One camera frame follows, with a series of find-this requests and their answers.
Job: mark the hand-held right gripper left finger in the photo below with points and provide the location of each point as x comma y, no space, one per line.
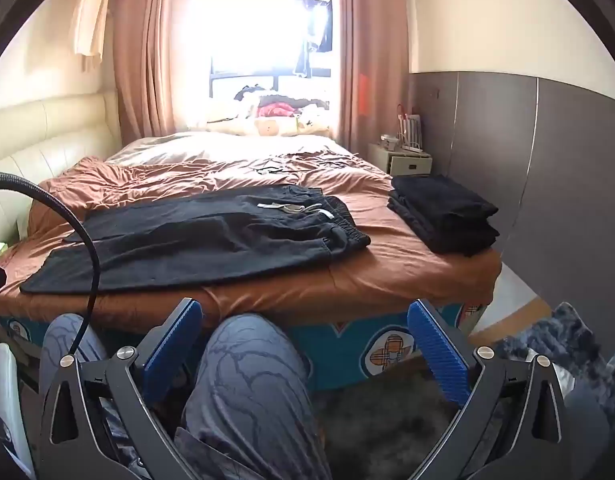
172,350

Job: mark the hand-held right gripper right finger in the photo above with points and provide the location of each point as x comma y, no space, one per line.
435,355

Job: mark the black pants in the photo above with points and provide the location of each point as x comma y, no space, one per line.
187,240

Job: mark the brown blanket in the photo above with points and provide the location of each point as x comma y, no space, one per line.
402,280

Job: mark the dark grey shaggy rug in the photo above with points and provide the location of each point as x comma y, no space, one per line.
377,420

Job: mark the teal printed bed sheet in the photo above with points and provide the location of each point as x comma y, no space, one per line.
347,350

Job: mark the white plastic object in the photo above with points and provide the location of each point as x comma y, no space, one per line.
10,400

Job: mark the stack of folded dark clothes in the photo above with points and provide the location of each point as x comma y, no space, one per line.
442,215

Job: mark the cream padded headboard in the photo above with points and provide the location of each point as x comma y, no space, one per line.
37,135

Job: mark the cream nightstand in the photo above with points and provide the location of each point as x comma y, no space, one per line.
407,165

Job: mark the white power strip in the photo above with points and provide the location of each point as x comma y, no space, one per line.
416,150

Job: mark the cream bed sheet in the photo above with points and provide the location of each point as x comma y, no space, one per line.
212,145

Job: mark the small white box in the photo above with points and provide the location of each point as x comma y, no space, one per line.
390,139

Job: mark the grey wardrobe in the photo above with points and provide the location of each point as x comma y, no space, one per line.
487,135

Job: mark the striped paper bag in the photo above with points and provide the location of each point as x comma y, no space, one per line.
410,125

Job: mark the pink curtain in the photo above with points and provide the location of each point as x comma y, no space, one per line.
372,35
142,60

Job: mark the pile of colourful clothes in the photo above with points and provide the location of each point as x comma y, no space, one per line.
277,105

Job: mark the white hanging garment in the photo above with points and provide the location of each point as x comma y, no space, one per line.
90,10

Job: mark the dark hanging clothes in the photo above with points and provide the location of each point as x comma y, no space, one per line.
315,35

